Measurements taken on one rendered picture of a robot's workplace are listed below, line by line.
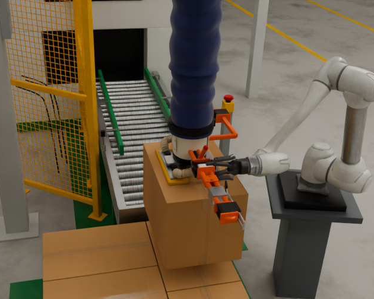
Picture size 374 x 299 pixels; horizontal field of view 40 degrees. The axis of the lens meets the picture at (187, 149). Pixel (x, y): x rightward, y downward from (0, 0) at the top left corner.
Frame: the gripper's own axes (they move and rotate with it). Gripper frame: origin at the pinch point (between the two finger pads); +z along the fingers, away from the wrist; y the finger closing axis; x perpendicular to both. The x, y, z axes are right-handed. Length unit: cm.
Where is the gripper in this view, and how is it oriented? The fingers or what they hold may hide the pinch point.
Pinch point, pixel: (205, 169)
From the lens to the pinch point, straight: 234.5
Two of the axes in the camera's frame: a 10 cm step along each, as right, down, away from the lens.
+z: -9.7, 0.9, -2.3
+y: -0.4, 8.7, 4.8
